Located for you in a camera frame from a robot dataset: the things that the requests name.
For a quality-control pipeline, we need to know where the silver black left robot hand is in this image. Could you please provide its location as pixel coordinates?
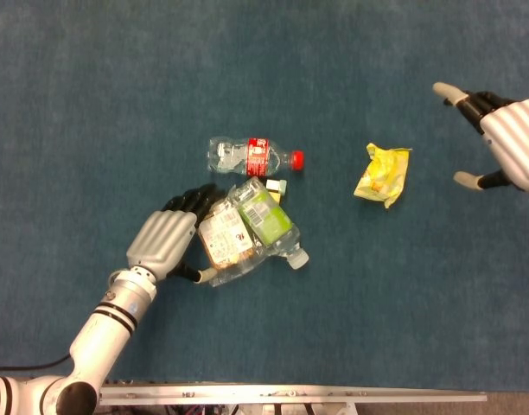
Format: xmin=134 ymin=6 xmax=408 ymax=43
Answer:
xmin=125 ymin=183 xmax=225 ymax=285

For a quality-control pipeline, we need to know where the sandwich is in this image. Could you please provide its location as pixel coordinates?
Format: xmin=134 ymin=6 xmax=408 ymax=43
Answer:
xmin=197 ymin=199 xmax=270 ymax=289

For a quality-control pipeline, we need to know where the yellow snack bag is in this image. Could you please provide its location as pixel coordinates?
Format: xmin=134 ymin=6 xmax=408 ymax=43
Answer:
xmin=353 ymin=142 xmax=413 ymax=210

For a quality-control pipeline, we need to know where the white base frame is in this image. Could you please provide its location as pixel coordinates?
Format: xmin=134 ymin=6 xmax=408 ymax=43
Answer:
xmin=229 ymin=403 xmax=356 ymax=415

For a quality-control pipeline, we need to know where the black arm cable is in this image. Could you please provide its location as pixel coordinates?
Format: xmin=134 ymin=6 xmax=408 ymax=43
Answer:
xmin=0 ymin=354 xmax=72 ymax=374

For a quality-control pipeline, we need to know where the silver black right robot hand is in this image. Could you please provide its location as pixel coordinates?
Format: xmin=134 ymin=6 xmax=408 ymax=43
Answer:
xmin=432 ymin=81 xmax=529 ymax=194

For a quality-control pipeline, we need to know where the aluminium rail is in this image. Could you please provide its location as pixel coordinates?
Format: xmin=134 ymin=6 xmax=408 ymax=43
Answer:
xmin=99 ymin=384 xmax=488 ymax=407

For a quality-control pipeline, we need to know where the teal table cloth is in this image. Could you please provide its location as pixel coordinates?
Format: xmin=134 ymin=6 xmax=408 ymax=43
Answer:
xmin=0 ymin=0 xmax=529 ymax=393

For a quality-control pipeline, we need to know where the clear bottle red label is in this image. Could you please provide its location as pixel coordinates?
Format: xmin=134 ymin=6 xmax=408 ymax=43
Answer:
xmin=207 ymin=137 xmax=306 ymax=177

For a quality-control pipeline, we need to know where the clear bottle green label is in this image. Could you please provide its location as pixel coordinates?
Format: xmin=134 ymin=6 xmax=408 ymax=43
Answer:
xmin=227 ymin=176 xmax=310 ymax=271

